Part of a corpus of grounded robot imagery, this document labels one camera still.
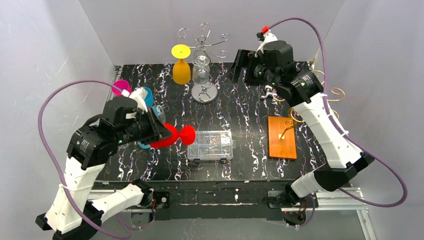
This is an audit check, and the red plastic wine glass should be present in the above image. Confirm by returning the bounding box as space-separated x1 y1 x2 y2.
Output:
149 123 196 148

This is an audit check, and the blue plastic wine glass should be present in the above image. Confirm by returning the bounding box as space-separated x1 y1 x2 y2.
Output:
143 87 154 107
138 141 151 149

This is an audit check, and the pink plastic wine glass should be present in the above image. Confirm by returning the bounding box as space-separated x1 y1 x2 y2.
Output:
111 79 132 97

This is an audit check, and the yellow plastic wine glass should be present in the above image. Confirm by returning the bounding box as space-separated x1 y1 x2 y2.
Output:
171 44 191 85

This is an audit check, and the clear glass wine glass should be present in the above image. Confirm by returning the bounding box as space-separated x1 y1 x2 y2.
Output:
152 105 166 123

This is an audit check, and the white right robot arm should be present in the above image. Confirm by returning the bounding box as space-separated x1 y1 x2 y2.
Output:
229 26 373 204

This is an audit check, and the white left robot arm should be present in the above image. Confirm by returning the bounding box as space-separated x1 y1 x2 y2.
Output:
35 88 172 240

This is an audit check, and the orange wooden rack base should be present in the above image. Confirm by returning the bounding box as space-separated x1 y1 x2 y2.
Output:
267 116 297 160

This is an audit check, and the small silver metal fixture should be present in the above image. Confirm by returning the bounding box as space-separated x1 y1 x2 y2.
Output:
260 85 274 100

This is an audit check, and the clear plastic screw box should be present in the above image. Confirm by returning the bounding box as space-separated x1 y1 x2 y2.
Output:
187 130 234 162

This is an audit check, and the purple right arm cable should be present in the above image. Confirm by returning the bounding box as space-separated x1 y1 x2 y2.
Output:
268 17 409 228

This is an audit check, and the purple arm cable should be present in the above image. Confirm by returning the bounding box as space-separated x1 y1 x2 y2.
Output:
268 17 409 228
37 79 157 240

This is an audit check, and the silver wire glass rack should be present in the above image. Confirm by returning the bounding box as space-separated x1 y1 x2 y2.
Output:
189 22 231 104

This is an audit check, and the gold wire glass rack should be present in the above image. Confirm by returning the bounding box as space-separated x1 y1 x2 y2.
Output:
271 70 349 140

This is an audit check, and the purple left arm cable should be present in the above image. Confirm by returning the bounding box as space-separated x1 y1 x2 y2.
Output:
37 79 157 240

